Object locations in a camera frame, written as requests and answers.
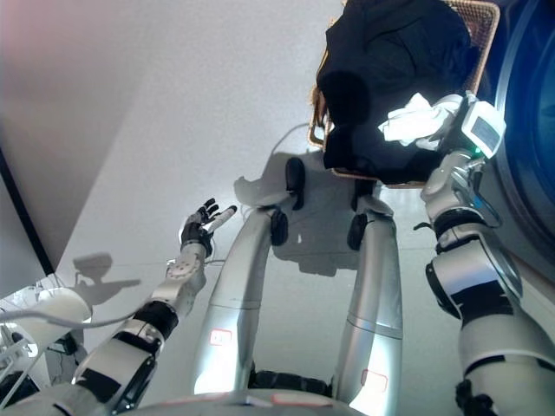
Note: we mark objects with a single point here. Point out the grey front-load washing machine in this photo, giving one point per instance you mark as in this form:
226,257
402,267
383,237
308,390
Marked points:
529,130

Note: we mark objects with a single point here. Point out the silver robot leg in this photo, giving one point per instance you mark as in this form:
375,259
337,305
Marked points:
373,299
234,299

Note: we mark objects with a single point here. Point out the black left robot foot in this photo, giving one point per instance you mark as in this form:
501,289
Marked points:
295,175

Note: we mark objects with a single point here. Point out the white cloth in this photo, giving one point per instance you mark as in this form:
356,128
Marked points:
412,121

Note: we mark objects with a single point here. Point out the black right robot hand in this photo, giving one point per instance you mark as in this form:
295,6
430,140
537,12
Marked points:
479,125

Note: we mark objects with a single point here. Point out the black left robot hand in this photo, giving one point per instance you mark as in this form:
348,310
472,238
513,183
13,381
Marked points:
197,229

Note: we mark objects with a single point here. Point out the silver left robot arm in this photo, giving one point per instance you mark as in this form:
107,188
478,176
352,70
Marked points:
130,329

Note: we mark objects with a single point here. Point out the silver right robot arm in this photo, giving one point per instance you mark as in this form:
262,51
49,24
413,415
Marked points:
481,277

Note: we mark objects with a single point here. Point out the white cylindrical support equipment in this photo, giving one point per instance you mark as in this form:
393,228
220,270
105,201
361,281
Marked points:
47,314

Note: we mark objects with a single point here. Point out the black clothes pile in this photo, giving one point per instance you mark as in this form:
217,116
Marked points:
390,65

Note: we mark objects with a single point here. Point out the silver right robot leg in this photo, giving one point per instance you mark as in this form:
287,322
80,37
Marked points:
373,299

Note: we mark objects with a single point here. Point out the silver left robot leg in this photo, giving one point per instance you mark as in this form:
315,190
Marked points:
234,299

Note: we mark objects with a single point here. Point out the woven wicker laundry basket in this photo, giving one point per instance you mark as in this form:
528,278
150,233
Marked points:
483,30

